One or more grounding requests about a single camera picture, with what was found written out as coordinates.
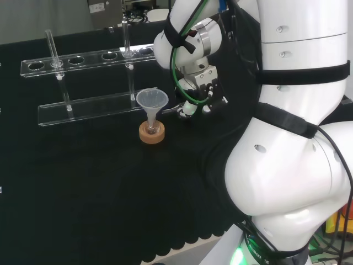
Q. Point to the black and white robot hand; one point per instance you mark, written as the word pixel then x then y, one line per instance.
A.
pixel 201 78

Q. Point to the clear glass weighing funnel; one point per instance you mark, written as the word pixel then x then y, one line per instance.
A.
pixel 171 111

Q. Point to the clear plastic funnel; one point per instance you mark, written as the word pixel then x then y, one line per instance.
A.
pixel 151 99

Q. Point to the clear funnel stand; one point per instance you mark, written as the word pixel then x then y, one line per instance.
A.
pixel 88 106

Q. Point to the small glass round-bottom flask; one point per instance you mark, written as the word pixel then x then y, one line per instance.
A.
pixel 152 129

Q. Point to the white round container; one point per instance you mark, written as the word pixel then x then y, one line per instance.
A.
pixel 157 15

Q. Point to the grey box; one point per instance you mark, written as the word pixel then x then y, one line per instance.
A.
pixel 104 12

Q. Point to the black cloth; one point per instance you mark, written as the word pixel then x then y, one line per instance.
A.
pixel 82 187

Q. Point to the yellow stop button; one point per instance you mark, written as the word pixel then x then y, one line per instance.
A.
pixel 340 220

